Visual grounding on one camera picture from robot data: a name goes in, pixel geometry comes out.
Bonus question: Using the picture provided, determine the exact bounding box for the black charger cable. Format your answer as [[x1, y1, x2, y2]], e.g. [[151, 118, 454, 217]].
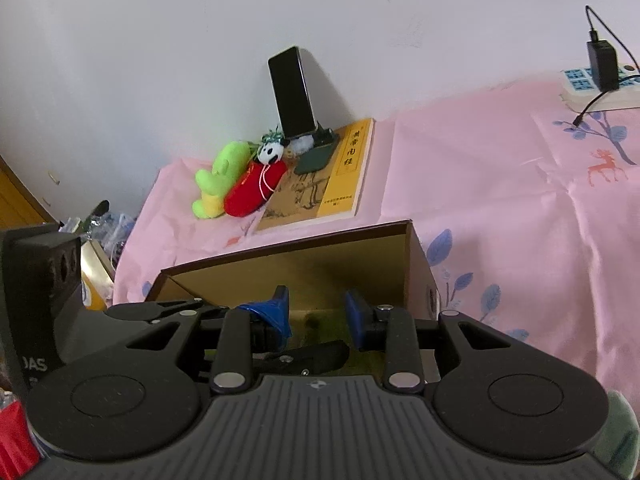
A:
[[571, 5, 640, 129]]

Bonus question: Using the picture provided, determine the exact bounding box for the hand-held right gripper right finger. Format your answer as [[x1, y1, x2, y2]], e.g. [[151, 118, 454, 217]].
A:
[[344, 289, 511, 393]]

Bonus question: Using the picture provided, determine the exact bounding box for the clear plastic bags pile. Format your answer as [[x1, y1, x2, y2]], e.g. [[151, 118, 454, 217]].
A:
[[60, 200, 139, 262]]

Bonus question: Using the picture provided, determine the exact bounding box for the black charger adapter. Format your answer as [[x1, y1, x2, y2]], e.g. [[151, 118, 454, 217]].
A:
[[586, 40, 621, 92]]

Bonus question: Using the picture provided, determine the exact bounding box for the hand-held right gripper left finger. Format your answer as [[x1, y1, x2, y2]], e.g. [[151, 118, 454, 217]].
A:
[[125, 285, 292, 395]]

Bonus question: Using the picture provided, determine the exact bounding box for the lime and yellow plush toy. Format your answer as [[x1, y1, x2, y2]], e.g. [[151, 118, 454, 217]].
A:
[[192, 141, 256, 220]]

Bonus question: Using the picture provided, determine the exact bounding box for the white fluffy ball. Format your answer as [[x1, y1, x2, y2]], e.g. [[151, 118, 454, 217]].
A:
[[285, 135, 316, 156]]

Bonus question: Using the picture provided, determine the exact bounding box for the red object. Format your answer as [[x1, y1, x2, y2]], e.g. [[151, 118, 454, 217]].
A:
[[0, 400, 42, 480]]

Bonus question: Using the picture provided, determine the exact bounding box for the green round plush toy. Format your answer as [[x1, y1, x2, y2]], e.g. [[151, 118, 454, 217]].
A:
[[290, 310, 362, 376]]

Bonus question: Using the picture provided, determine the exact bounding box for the brown cardboard box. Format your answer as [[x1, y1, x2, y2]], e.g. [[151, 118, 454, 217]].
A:
[[145, 219, 442, 332]]

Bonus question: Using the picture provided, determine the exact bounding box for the small panda plush toy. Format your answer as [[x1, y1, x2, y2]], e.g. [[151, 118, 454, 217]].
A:
[[252, 130, 287, 165]]

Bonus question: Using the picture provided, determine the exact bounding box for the yellow illustrated book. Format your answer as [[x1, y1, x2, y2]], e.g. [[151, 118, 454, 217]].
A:
[[255, 118, 376, 234]]

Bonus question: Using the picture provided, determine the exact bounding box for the pink printed bedsheet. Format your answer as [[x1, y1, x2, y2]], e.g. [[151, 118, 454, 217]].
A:
[[112, 72, 640, 411]]

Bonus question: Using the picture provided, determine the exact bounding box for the black smartphone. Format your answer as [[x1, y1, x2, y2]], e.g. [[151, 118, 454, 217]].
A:
[[267, 46, 319, 139]]

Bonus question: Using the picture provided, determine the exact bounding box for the golden paper bag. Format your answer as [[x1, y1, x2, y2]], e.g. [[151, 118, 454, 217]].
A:
[[80, 240, 116, 312]]

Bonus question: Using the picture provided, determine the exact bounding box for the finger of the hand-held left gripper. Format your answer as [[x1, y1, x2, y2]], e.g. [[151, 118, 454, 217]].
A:
[[103, 297, 223, 328]]

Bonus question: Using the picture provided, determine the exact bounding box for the red plush toy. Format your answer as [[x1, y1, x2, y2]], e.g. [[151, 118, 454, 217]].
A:
[[223, 160, 289, 218]]

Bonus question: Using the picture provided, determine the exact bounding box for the white power strip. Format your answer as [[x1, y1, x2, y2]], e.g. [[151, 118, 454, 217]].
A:
[[559, 62, 640, 112]]

